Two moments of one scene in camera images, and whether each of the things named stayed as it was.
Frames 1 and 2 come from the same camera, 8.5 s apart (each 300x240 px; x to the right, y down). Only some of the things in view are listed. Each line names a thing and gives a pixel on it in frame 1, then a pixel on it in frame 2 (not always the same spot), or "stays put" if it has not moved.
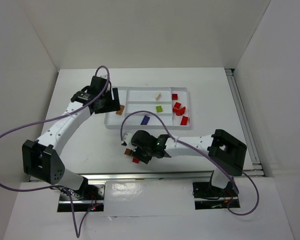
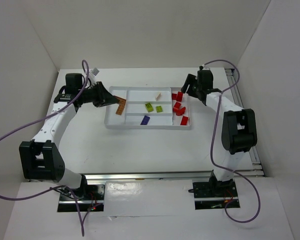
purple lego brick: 145,120 stays put
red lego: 135,160 → 179,98
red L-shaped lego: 177,109 stays put
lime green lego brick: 159,109 stays put
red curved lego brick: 184,121 stays put
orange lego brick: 120,112 stays put
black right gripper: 142,155 → 192,86
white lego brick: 158,97 stays put
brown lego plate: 127,152 → 122,101
